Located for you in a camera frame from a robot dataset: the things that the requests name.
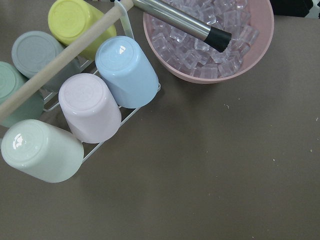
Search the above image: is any pink plastic cup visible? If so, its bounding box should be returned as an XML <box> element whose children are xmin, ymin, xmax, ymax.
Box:
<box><xmin>58</xmin><ymin>73</ymin><xmax>122</xmax><ymax>144</ymax></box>

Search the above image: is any light blue plastic cup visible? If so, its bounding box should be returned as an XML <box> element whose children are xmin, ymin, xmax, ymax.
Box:
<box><xmin>95</xmin><ymin>36</ymin><xmax>159</xmax><ymax>109</ymax></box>

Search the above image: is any steel muddler black tip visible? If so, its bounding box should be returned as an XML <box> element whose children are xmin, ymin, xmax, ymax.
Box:
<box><xmin>133</xmin><ymin>0</ymin><xmax>232</xmax><ymax>53</ymax></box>

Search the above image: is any pale mint plastic cup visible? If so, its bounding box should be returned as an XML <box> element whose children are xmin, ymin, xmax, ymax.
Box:
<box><xmin>1</xmin><ymin>119</ymin><xmax>84</xmax><ymax>183</ymax></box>

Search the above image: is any pink bowl of ice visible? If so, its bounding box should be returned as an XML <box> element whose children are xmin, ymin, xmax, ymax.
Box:
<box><xmin>143</xmin><ymin>0</ymin><xmax>274</xmax><ymax>84</ymax></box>

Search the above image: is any yellow plastic cup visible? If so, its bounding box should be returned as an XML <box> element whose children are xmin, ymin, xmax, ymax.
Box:
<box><xmin>48</xmin><ymin>0</ymin><xmax>104</xmax><ymax>46</ymax></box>

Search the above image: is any grey plastic cup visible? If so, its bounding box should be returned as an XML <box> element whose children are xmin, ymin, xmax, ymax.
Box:
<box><xmin>11</xmin><ymin>30</ymin><xmax>81</xmax><ymax>89</ymax></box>

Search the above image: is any green plastic cup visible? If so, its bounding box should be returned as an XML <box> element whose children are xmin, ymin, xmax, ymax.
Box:
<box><xmin>0</xmin><ymin>61</ymin><xmax>44</xmax><ymax>128</ymax></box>

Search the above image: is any white wire cup rack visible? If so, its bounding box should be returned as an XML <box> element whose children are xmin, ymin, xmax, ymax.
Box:
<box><xmin>0</xmin><ymin>0</ymin><xmax>161</xmax><ymax>163</ymax></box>

